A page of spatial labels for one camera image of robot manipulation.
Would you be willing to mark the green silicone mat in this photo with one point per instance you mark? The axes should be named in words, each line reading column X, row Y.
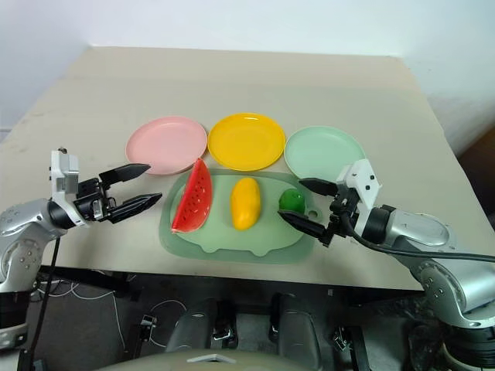
column 216, row 237

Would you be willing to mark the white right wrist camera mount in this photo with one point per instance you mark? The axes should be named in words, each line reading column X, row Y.
column 365, row 181

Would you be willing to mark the red watermelon slice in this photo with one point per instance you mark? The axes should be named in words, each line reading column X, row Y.
column 193, row 201

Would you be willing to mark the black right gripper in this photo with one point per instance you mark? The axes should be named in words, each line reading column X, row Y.
column 342, row 206

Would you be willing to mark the green round fruit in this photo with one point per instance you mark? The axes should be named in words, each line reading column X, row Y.
column 292, row 200

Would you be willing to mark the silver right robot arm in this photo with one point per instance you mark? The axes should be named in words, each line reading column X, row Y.
column 421, row 228

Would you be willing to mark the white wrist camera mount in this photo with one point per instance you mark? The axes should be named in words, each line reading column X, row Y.
column 365, row 181
column 63, row 170

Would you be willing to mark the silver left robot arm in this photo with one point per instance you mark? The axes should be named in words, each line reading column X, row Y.
column 23, row 220

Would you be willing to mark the black table frame beam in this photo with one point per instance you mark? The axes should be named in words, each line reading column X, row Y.
column 96, row 280

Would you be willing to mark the small black metal clamp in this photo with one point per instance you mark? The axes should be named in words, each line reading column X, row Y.
column 147, row 322
column 342, row 336
column 223, row 333

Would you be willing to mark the dark grey rounded shape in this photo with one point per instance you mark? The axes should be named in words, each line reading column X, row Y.
column 193, row 328
column 298, row 328

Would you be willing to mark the yellow mango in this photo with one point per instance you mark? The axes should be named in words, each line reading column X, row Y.
column 244, row 205

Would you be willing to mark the pink plate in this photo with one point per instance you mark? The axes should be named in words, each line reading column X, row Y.
column 166, row 145

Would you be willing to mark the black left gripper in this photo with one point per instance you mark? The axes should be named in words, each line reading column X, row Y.
column 91, row 197

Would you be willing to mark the pale green plate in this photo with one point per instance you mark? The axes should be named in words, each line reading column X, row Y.
column 321, row 152

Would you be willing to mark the olive grey rounded body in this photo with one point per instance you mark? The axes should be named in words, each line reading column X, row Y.
column 154, row 363

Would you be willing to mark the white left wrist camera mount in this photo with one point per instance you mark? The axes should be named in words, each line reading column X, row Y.
column 63, row 170

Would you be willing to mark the yellow plate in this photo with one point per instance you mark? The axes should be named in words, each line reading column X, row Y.
column 245, row 141

